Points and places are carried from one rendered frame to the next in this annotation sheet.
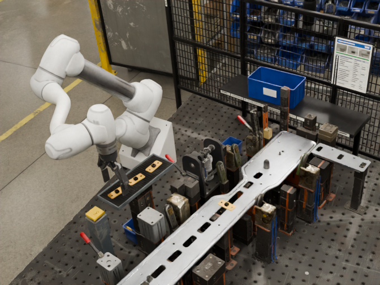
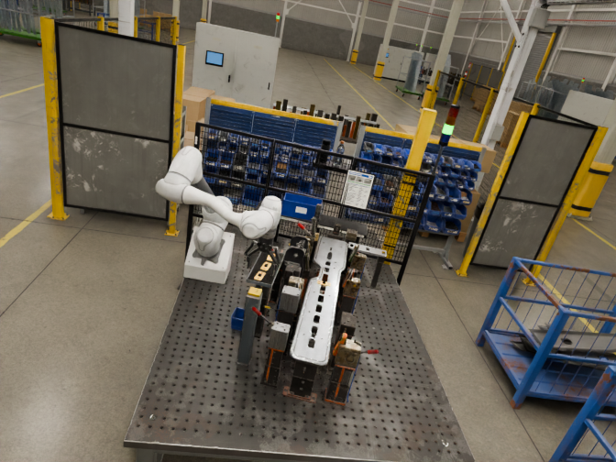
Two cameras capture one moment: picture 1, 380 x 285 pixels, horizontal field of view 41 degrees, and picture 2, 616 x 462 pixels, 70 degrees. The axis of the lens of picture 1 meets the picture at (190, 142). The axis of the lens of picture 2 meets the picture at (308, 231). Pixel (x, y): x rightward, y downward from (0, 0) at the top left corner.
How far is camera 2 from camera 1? 151 cm
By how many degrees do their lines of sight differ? 36
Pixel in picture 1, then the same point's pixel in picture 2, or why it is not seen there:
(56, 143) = (258, 223)
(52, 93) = (196, 192)
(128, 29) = (94, 171)
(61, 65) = (193, 171)
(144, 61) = (108, 203)
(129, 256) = not seen: hidden behind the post
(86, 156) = (78, 291)
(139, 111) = (220, 221)
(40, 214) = (52, 349)
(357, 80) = (360, 200)
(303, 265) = (368, 324)
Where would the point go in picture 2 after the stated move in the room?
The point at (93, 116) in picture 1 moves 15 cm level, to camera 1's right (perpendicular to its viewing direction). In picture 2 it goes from (273, 203) to (298, 202)
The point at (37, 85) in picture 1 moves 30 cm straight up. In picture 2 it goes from (174, 188) to (178, 130)
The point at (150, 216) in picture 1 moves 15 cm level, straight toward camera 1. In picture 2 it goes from (292, 291) to (311, 305)
